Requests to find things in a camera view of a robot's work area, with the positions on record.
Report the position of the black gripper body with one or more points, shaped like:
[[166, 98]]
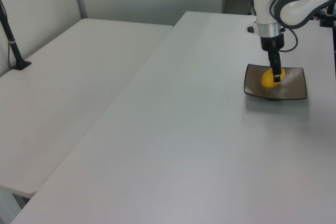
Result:
[[271, 41]]

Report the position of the yellow lemon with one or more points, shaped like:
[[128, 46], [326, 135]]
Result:
[[267, 81]]

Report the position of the square brown ceramic plate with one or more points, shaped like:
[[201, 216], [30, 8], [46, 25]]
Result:
[[291, 87]]

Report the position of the black pole stand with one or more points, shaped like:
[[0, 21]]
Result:
[[11, 43]]

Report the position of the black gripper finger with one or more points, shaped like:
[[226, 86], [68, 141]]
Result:
[[275, 64]]

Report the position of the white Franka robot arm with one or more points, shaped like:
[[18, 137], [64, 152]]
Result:
[[273, 6]]

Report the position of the white table leg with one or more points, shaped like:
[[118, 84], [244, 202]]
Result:
[[8, 208]]

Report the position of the black equipment mount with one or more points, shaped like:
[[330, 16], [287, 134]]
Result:
[[326, 18]]

